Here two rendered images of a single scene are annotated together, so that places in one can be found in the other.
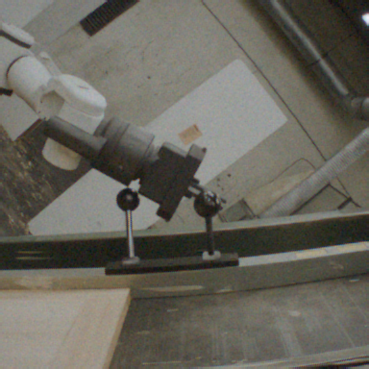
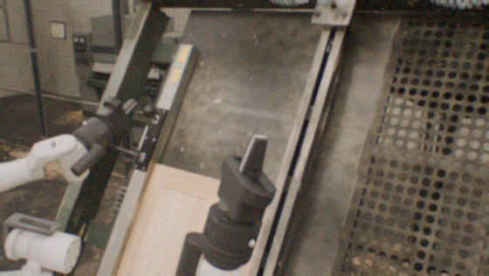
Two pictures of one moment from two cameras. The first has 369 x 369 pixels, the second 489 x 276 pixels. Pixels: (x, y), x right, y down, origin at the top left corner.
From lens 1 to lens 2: 0.81 m
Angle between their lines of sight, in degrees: 51
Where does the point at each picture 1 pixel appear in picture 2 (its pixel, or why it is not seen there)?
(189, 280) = (163, 134)
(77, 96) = (67, 149)
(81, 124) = (80, 153)
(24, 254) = (74, 219)
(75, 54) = not seen: outside the picture
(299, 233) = (132, 68)
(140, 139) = (100, 126)
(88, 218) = not seen: outside the picture
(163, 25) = not seen: outside the picture
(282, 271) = (179, 93)
